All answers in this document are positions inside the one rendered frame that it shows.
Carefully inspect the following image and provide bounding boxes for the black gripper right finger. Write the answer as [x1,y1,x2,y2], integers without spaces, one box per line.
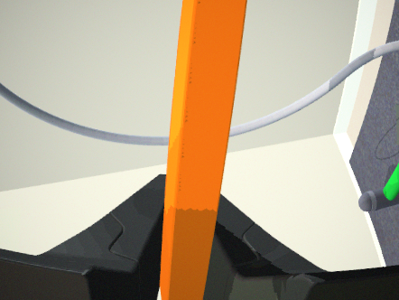
[203,193,399,300]

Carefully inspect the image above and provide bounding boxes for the orange bar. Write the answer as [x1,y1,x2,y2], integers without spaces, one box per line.
[160,0,247,300]

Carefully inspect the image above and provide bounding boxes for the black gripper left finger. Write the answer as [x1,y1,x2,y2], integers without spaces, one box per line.
[0,173,166,300]

